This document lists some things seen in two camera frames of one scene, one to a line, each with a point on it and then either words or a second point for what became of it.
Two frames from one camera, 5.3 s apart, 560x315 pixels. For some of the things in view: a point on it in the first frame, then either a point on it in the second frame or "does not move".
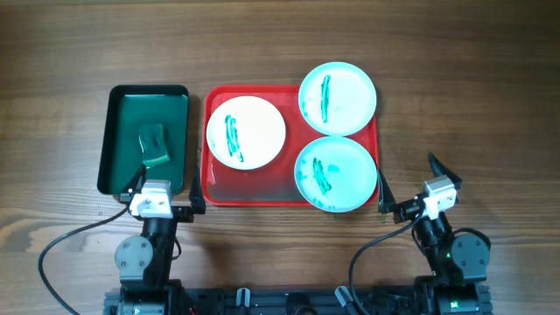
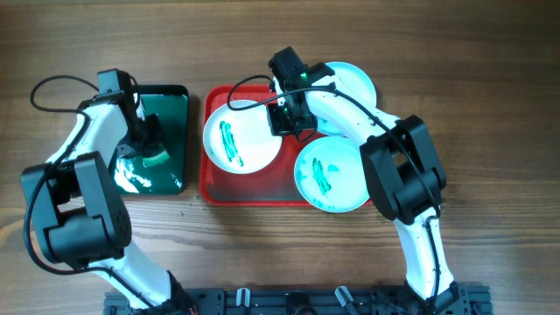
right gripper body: [406, 210] → [283, 121]
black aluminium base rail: [290, 302] does not move
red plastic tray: [273, 184] does not move
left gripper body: [179, 214] → [143, 138]
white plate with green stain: [246, 132] does not move
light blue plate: [336, 174] does not move
